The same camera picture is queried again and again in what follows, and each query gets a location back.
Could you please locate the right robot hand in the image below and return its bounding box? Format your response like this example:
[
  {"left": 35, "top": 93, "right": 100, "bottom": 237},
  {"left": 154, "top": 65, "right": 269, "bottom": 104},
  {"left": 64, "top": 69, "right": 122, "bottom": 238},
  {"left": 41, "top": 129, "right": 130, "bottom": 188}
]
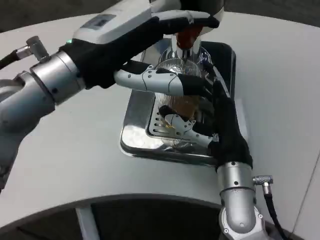
[{"left": 159, "top": 65, "right": 254, "bottom": 169}]

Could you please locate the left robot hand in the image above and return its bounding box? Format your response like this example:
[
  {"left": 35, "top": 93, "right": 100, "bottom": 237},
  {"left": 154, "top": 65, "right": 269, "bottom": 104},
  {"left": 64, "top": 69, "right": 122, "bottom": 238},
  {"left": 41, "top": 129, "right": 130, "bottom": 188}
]
[{"left": 59, "top": 2, "right": 221, "bottom": 99}]

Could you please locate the clear ribbed glass cup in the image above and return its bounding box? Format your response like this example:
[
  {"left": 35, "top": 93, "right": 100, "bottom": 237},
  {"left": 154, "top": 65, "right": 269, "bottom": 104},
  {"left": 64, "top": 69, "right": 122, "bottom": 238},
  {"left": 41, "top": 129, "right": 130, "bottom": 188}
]
[{"left": 152, "top": 57, "right": 211, "bottom": 151}]

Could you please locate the red tap lever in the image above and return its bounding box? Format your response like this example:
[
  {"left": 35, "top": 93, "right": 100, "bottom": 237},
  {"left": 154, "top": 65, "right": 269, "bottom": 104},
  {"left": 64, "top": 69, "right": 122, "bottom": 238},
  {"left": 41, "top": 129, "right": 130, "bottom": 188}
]
[{"left": 174, "top": 26, "right": 203, "bottom": 50}]

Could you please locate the slotted steel drip grid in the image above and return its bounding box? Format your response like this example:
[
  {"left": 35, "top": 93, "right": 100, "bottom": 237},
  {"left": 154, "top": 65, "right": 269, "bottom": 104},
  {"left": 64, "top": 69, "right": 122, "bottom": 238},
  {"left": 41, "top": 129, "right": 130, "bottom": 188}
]
[{"left": 145, "top": 98, "right": 208, "bottom": 141}]

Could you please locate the steel drip tray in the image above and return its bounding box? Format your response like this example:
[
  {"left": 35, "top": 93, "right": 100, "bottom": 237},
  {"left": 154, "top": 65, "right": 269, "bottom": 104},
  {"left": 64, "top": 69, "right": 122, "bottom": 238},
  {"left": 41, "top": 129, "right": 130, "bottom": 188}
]
[{"left": 119, "top": 39, "right": 237, "bottom": 167}]

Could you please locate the black drink dispenser chrome stand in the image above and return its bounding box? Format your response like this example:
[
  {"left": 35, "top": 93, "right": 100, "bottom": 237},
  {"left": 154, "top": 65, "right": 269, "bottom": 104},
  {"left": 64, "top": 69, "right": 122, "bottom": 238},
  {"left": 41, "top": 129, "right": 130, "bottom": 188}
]
[{"left": 149, "top": 0, "right": 225, "bottom": 73}]

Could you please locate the white table leg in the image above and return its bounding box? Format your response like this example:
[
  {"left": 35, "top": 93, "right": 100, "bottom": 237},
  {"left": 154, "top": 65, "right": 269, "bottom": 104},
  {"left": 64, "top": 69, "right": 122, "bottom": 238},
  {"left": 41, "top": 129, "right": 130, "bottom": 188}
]
[{"left": 75, "top": 201, "right": 97, "bottom": 240}]

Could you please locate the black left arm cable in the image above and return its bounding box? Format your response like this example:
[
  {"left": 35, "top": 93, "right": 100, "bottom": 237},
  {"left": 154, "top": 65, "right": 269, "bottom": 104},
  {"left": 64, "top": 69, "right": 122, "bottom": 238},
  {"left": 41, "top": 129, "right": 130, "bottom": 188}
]
[{"left": 0, "top": 36, "right": 49, "bottom": 70}]

